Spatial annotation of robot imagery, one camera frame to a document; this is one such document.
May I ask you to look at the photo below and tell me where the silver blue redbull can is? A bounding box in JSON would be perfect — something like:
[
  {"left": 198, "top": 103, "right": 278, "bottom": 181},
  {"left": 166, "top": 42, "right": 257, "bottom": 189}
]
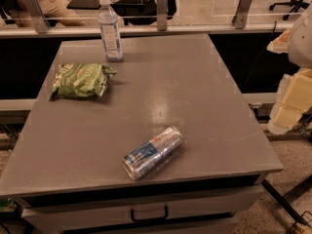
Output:
[{"left": 122, "top": 126, "right": 183, "bottom": 180}]

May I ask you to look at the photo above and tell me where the middle metal railing post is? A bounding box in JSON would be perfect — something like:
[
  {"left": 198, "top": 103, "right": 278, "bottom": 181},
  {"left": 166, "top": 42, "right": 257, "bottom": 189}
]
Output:
[{"left": 157, "top": 0, "right": 168, "bottom": 31}]

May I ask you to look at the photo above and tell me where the black office chair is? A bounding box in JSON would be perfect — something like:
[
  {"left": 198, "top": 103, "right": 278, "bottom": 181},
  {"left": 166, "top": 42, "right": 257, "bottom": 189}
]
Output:
[{"left": 269, "top": 0, "right": 309, "bottom": 20}]

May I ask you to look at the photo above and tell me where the left metal railing post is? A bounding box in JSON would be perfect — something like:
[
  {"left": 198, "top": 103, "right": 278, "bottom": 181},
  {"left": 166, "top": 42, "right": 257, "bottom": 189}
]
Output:
[{"left": 23, "top": 0, "right": 50, "bottom": 33}]

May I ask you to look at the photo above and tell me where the grey drawer cabinet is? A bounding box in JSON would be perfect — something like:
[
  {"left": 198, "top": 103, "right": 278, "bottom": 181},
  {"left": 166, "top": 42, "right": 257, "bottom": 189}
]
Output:
[{"left": 0, "top": 34, "right": 282, "bottom": 234}]

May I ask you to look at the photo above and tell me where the person in beige trousers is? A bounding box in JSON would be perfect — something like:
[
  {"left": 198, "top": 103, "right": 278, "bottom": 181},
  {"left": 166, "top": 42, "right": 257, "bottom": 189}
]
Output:
[{"left": 0, "top": 0, "right": 86, "bottom": 27}]

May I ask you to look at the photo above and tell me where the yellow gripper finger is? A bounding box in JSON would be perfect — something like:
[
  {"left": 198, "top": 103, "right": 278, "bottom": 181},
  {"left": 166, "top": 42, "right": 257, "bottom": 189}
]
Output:
[
  {"left": 267, "top": 68, "right": 312, "bottom": 135},
  {"left": 266, "top": 28, "right": 291, "bottom": 54}
]

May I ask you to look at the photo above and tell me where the right metal railing post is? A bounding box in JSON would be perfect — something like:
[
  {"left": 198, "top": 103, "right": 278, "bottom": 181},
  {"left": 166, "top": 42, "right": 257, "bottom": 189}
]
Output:
[{"left": 232, "top": 0, "right": 253, "bottom": 29}]

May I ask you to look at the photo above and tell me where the metal railing post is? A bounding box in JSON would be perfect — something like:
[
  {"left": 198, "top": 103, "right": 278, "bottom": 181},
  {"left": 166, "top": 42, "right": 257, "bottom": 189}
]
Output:
[
  {"left": 232, "top": 0, "right": 253, "bottom": 29},
  {"left": 157, "top": 0, "right": 168, "bottom": 31},
  {"left": 23, "top": 0, "right": 50, "bottom": 33}
]

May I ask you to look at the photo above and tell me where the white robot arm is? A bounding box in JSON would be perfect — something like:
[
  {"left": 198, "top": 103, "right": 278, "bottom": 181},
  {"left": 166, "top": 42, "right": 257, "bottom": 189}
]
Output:
[{"left": 267, "top": 6, "right": 312, "bottom": 135}]

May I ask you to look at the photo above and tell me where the black drawer handle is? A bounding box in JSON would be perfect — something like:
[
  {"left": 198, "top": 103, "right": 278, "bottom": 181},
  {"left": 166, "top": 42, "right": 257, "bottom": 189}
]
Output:
[{"left": 130, "top": 206, "right": 169, "bottom": 223}]

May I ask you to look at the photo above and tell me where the dark background table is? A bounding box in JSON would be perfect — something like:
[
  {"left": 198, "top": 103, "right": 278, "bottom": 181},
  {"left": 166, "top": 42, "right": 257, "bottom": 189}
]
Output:
[{"left": 66, "top": 0, "right": 178, "bottom": 26}]

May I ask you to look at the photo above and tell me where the clear plastic water bottle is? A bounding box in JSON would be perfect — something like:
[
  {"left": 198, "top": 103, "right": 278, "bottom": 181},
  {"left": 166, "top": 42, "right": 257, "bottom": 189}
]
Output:
[{"left": 98, "top": 0, "right": 123, "bottom": 61}]

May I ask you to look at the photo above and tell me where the green chip bag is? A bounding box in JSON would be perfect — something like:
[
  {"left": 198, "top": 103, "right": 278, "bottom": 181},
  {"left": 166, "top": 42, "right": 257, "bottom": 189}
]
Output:
[{"left": 51, "top": 63, "right": 117, "bottom": 98}]

